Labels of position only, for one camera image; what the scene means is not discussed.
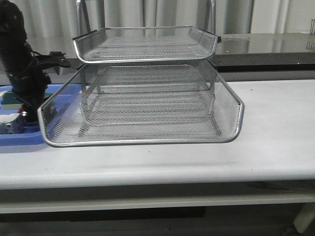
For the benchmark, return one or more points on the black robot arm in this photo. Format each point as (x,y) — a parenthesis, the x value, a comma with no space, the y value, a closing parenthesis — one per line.
(13,37)

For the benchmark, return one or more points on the blue plastic tray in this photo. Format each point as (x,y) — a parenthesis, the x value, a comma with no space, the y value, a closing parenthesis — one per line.
(31,134)

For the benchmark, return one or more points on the grey pleated curtain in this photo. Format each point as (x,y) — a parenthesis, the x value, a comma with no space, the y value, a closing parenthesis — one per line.
(55,19)

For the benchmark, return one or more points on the white circuit breaker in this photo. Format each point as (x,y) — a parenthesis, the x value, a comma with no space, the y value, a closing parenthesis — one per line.
(11,123)

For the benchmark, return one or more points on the grey stone counter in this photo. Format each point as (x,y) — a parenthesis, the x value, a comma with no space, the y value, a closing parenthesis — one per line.
(266,52)

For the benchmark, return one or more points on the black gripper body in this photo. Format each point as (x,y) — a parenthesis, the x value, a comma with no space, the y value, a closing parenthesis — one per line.
(29,81)

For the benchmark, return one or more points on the grey metal rack frame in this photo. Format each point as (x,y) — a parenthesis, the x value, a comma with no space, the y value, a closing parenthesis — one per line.
(82,15)

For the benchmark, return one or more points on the green terminal block module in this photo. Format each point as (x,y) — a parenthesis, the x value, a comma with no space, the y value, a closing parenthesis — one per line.
(9,102)

